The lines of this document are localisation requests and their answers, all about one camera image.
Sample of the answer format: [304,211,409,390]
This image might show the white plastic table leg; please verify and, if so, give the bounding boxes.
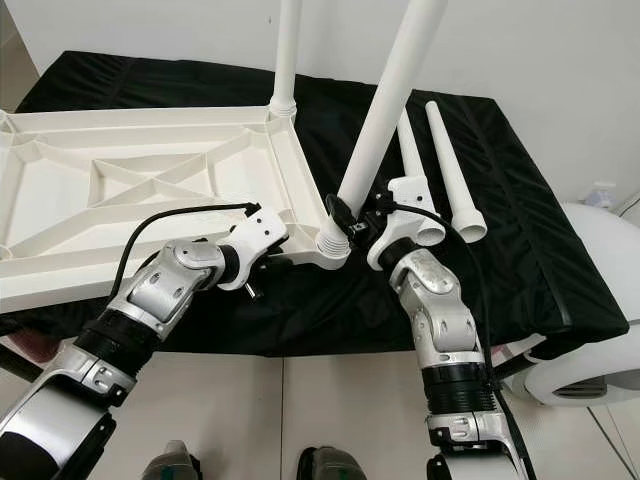
[396,108,449,249]
[267,0,304,122]
[314,0,450,270]
[424,100,490,245]

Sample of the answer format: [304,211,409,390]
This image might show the white plastic children table top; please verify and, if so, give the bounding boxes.
[0,105,353,314]

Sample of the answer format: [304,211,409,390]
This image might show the black cloth table cover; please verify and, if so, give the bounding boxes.
[0,50,631,359]

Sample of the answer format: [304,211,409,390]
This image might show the black metal table leg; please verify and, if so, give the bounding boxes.
[0,342,63,398]
[495,350,538,383]

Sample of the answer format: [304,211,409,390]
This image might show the white round appliance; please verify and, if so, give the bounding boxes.
[500,200,640,407]

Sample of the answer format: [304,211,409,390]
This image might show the grey robot right foot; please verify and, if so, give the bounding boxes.
[295,445,367,480]

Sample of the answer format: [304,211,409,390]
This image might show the grey robot foot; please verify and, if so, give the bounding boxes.
[295,445,367,480]
[150,440,207,480]

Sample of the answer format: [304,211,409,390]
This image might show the grey robot left foot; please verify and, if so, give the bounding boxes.
[150,440,207,480]

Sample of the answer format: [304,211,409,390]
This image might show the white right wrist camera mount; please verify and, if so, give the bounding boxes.
[366,174,440,272]

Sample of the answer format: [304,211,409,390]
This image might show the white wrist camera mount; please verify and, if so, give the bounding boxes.
[224,204,294,287]
[366,174,440,272]

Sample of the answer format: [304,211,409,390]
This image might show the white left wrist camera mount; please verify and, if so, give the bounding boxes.
[224,204,294,287]

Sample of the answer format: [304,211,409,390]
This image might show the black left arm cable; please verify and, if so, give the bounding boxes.
[110,201,263,303]

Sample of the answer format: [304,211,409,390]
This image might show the white wall socket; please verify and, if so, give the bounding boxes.
[585,180,617,208]

